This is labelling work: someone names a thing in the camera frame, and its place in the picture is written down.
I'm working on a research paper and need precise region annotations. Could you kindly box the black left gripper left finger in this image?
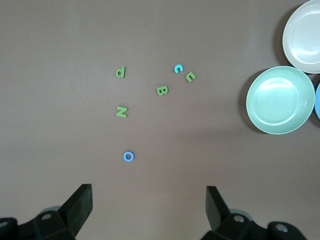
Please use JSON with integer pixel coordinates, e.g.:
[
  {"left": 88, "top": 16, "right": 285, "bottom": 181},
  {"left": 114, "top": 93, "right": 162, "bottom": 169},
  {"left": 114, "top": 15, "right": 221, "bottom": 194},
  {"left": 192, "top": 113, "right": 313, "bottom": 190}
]
[{"left": 32, "top": 184, "right": 94, "bottom": 240}]

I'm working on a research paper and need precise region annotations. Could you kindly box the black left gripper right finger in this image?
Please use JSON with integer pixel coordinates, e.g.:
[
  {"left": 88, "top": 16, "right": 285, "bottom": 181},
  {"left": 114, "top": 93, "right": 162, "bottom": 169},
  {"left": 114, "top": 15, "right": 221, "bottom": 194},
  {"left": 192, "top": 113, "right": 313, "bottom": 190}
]
[{"left": 202, "top": 185, "right": 252, "bottom": 240}]

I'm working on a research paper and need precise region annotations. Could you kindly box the green foam letter N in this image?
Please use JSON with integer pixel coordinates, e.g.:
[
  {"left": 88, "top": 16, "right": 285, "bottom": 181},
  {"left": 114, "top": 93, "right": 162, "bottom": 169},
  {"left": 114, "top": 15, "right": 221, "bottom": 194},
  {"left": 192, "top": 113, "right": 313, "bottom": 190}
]
[{"left": 115, "top": 106, "right": 129, "bottom": 118}]

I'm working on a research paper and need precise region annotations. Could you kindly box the green foam letter B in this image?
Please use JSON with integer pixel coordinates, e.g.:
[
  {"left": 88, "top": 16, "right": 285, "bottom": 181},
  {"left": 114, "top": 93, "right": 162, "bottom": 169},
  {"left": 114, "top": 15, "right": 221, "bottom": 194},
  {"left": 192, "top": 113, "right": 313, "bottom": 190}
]
[{"left": 156, "top": 85, "right": 170, "bottom": 97}]

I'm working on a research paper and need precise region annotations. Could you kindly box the light green plate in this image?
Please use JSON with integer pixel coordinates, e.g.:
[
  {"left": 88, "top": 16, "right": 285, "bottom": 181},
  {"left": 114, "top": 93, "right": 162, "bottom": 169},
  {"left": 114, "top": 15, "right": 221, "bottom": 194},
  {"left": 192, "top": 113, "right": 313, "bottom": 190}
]
[{"left": 245, "top": 65, "right": 316, "bottom": 135}]

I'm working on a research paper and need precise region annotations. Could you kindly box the blue plate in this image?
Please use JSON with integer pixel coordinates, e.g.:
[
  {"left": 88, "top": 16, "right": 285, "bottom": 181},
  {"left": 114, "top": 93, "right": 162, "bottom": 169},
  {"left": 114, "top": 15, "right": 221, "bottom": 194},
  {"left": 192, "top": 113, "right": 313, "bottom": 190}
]
[{"left": 314, "top": 82, "right": 320, "bottom": 120}]

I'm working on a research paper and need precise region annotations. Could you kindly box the brown table cover sheet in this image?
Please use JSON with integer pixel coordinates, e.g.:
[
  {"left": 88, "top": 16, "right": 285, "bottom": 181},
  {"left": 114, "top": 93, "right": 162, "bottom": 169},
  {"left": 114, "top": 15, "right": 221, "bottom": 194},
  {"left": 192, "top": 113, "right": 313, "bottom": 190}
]
[{"left": 0, "top": 0, "right": 320, "bottom": 240}]

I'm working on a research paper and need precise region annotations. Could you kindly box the pale pink plate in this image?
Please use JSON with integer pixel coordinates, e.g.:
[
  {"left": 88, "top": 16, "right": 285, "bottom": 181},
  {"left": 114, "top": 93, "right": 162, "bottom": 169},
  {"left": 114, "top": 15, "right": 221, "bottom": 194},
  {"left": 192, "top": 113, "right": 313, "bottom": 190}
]
[{"left": 282, "top": 0, "right": 320, "bottom": 75}]

